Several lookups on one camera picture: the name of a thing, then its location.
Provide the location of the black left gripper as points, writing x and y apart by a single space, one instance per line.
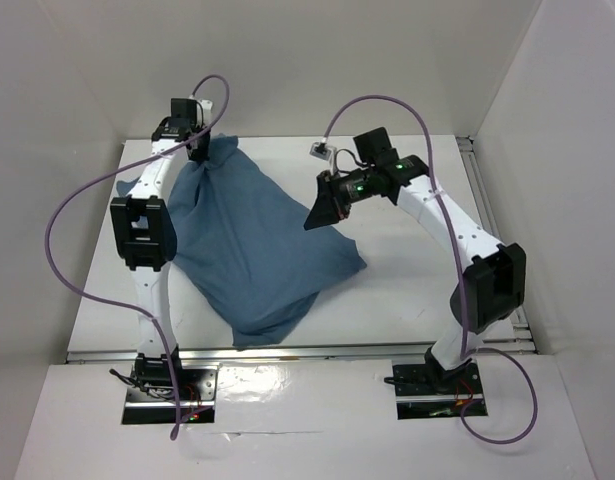
204 154

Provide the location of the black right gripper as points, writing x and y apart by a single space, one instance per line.
325 210

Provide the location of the blue pillowcase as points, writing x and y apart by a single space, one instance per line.
242 244

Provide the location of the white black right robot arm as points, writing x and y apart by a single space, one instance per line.
491 275

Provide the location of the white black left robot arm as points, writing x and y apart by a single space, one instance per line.
145 239

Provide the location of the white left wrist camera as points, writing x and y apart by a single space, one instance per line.
204 111

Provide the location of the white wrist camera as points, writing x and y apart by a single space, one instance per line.
323 151
204 111

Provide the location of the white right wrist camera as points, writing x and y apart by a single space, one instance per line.
323 151

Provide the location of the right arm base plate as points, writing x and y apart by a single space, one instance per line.
417 398

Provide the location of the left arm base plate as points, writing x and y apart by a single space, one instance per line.
155 405

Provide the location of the aluminium right side rail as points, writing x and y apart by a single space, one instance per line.
487 210

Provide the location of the aluminium rail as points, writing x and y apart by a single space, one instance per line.
335 352
487 210

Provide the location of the aluminium front rail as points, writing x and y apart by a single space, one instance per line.
335 352

